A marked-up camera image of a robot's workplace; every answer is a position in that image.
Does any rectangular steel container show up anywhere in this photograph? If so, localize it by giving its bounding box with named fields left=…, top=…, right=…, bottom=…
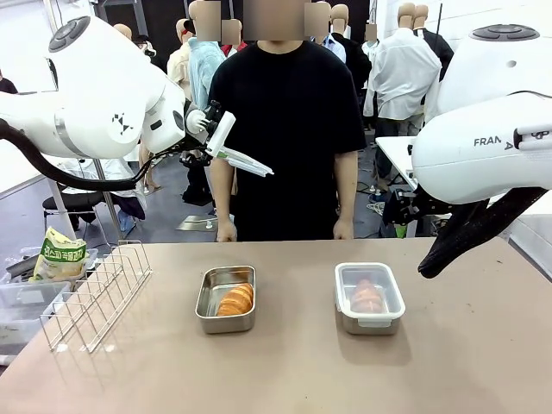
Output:
left=339, top=301, right=401, bottom=336
left=195, top=265, right=257, bottom=335

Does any mannequin in black clothes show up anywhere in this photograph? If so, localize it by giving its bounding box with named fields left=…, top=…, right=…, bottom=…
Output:
left=329, top=3, right=373, bottom=94

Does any person's left hand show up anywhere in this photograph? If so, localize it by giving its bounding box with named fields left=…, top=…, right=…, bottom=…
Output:
left=332, top=216, right=356, bottom=241

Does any mannequin in light blue shirt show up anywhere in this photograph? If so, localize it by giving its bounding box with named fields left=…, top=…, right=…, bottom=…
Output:
left=188, top=0, right=228, bottom=114

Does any metal wire lid rack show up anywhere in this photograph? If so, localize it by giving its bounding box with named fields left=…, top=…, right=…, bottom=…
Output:
left=39, top=241, right=153, bottom=354

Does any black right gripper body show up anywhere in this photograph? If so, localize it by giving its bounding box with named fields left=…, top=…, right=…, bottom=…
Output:
left=414, top=195, right=452, bottom=219

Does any clear plastic storage bin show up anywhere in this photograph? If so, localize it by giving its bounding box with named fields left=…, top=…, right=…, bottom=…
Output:
left=0, top=280, right=72, bottom=346

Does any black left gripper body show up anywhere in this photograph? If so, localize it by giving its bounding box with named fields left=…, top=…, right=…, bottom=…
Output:
left=202, top=99, right=223, bottom=135

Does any mannequin in pale blue collar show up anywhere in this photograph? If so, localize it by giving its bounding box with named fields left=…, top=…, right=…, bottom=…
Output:
left=310, top=34, right=347, bottom=64

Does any mannequin in black jacket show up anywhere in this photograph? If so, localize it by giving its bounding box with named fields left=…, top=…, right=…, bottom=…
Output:
left=413, top=3, right=456, bottom=83

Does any person's left forearm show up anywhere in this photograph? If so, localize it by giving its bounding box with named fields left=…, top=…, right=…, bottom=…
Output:
left=334, top=148, right=358, bottom=223

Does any person in black t-shirt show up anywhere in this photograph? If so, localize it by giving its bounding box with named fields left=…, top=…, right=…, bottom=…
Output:
left=207, top=39, right=367, bottom=242

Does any person's right hand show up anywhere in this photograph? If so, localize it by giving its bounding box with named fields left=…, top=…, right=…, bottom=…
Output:
left=215, top=219, right=240, bottom=243

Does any clear plastic container lid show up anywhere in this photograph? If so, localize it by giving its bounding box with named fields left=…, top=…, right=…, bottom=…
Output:
left=215, top=145, right=276, bottom=178
left=335, top=261, right=406, bottom=329

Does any golden croissant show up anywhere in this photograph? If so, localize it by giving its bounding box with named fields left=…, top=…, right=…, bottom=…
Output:
left=216, top=283, right=254, bottom=317
left=351, top=279, right=386, bottom=314

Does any mannequin in white shirt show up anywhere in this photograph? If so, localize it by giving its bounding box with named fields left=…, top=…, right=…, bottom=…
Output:
left=362, top=2, right=443, bottom=130

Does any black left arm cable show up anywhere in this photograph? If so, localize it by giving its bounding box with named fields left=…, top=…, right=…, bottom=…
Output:
left=0, top=116, right=191, bottom=191

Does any mannequin in beige shirt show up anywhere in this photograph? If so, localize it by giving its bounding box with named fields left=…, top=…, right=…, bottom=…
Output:
left=166, top=19, right=194, bottom=101

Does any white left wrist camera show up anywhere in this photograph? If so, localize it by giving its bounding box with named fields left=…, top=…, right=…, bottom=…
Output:
left=204, top=111, right=237, bottom=159

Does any mannequin in red clothes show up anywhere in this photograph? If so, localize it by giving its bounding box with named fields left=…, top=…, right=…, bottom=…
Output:
left=221, top=41, right=248, bottom=58

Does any white background table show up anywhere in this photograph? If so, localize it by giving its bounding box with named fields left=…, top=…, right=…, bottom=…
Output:
left=374, top=136, right=419, bottom=191

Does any person's right forearm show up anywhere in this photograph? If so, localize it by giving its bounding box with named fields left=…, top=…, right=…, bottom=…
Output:
left=210, top=150, right=236, bottom=225

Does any black office chair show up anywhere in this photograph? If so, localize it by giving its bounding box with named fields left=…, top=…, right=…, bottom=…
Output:
left=41, top=192, right=107, bottom=236

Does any yellow green snack bag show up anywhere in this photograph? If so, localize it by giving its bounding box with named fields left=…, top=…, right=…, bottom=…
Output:
left=28, top=226, right=89, bottom=284

